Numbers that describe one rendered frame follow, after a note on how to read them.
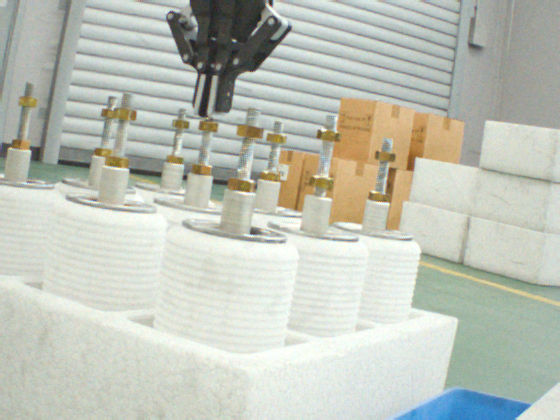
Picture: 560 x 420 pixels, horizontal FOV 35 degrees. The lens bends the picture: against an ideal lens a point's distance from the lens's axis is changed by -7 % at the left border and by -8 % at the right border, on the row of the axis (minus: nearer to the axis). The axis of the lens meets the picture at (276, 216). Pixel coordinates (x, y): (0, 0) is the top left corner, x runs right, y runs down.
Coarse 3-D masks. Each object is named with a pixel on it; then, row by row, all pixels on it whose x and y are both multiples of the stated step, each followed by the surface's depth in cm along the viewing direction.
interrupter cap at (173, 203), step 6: (156, 198) 83; (162, 198) 85; (168, 198) 85; (174, 198) 86; (162, 204) 81; (168, 204) 80; (174, 204) 80; (180, 204) 85; (210, 204) 87; (186, 210) 80; (192, 210) 80; (198, 210) 80; (204, 210) 80; (210, 210) 80; (216, 210) 80
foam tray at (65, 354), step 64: (0, 320) 69; (64, 320) 66; (128, 320) 66; (448, 320) 89; (0, 384) 69; (64, 384) 66; (128, 384) 62; (192, 384) 60; (256, 384) 58; (320, 384) 66; (384, 384) 77
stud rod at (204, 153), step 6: (204, 120) 83; (210, 120) 82; (204, 132) 83; (210, 132) 83; (204, 138) 83; (210, 138) 83; (204, 144) 83; (210, 144) 83; (204, 150) 83; (204, 156) 83; (198, 162) 83; (204, 162) 83; (198, 174) 83
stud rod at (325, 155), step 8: (328, 120) 77; (336, 120) 77; (328, 128) 77; (328, 144) 77; (320, 152) 77; (328, 152) 77; (320, 160) 77; (328, 160) 77; (320, 168) 77; (328, 168) 77; (320, 176) 77; (320, 192) 77
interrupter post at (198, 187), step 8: (192, 176) 82; (200, 176) 82; (208, 176) 83; (192, 184) 82; (200, 184) 82; (208, 184) 83; (192, 192) 82; (200, 192) 82; (208, 192) 83; (184, 200) 83; (192, 200) 82; (200, 200) 82; (208, 200) 83
